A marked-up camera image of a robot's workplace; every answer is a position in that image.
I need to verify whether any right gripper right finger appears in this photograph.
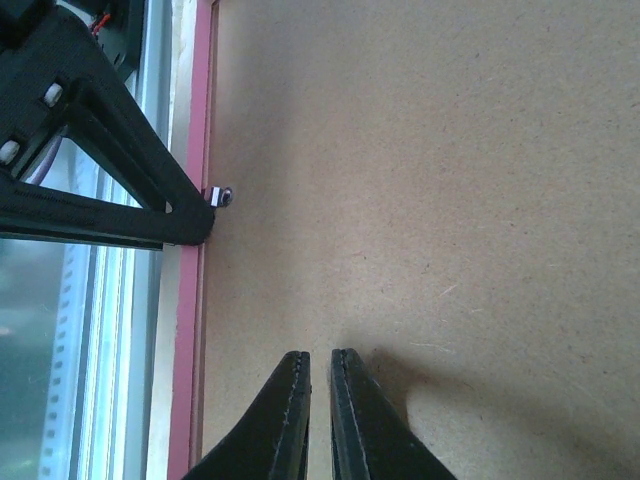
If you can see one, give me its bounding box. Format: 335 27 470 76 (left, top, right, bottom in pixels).
330 348 454 480

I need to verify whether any aluminium rail base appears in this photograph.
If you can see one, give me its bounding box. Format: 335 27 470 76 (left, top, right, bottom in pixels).
68 1 172 479

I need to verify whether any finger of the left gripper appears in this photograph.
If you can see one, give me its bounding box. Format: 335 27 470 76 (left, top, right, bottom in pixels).
1 14 215 248

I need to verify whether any blue slotted cable duct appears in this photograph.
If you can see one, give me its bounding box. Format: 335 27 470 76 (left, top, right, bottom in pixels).
38 245 90 479

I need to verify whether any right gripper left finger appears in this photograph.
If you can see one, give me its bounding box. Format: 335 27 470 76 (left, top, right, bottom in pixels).
185 351 311 480

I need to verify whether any brown backing board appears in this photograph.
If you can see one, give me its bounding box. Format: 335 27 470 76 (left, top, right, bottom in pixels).
202 1 639 479

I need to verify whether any pink picture frame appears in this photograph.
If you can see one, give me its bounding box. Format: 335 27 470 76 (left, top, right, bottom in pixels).
144 1 219 479

